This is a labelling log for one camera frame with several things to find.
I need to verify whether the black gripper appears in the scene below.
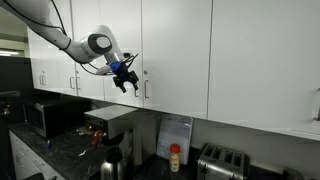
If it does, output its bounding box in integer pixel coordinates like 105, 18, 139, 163
114, 63, 139, 93

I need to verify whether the black microwave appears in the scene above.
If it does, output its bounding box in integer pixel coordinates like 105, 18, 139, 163
23, 99, 89, 139

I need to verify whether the steel coffee carafe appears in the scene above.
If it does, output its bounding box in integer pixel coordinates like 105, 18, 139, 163
100, 147, 126, 180

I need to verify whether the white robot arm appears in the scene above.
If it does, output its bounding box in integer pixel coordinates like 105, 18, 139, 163
0, 0, 139, 93

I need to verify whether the white paper notice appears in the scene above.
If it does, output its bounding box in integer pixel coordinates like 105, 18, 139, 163
156, 114, 193, 165

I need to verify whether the white cupboard door right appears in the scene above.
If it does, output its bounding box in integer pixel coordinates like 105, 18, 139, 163
207, 0, 320, 140

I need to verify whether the silver toaster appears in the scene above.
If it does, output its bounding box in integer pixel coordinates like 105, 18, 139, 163
196, 143, 250, 180

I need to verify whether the white cupboard door left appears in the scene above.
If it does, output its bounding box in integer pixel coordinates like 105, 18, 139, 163
99, 0, 143, 107

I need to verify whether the red lid spice jar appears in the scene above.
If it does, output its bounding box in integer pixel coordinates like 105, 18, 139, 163
170, 144, 180, 172

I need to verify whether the white cupboard door with handle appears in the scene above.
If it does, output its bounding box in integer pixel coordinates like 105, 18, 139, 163
142, 0, 213, 119

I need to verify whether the stainless steel coffee machine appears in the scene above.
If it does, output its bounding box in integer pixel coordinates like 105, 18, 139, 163
84, 105, 162, 166

